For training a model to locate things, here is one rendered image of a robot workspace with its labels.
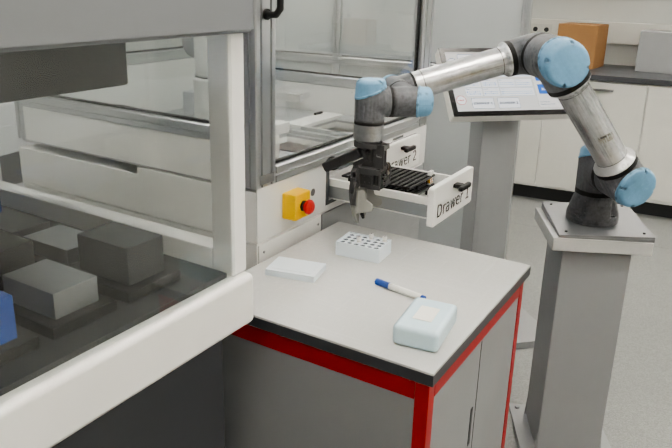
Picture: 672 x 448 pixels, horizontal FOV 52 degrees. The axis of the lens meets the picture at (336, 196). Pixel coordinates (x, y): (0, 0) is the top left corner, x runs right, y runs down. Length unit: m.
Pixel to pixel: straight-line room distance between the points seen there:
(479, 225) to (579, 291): 0.89
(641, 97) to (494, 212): 2.04
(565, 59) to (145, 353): 1.19
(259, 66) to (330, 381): 0.74
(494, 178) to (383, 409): 1.68
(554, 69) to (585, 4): 3.72
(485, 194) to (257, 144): 1.46
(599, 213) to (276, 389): 1.09
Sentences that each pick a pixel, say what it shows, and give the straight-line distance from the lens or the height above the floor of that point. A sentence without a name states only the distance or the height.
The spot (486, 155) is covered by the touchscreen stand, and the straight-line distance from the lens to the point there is 2.91.
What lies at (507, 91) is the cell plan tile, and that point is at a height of 1.04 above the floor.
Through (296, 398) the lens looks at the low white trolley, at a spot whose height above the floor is 0.58.
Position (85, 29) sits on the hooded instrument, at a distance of 0.99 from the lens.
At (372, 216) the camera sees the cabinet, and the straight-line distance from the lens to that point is 2.31.
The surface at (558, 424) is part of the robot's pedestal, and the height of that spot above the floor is 0.11.
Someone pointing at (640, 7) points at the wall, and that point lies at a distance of 5.48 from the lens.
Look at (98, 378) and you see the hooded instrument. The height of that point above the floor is 0.87.
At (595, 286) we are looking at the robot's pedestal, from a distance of 2.21.
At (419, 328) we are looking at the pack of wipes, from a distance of 1.39.
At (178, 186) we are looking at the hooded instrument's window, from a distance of 1.16.
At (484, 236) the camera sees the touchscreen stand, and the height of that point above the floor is 0.42.
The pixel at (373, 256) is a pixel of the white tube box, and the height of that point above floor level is 0.78.
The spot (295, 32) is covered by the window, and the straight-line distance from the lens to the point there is 1.82.
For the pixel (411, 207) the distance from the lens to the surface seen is 1.91.
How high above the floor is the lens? 1.46
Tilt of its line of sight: 18 degrees down
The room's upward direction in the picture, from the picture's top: 2 degrees clockwise
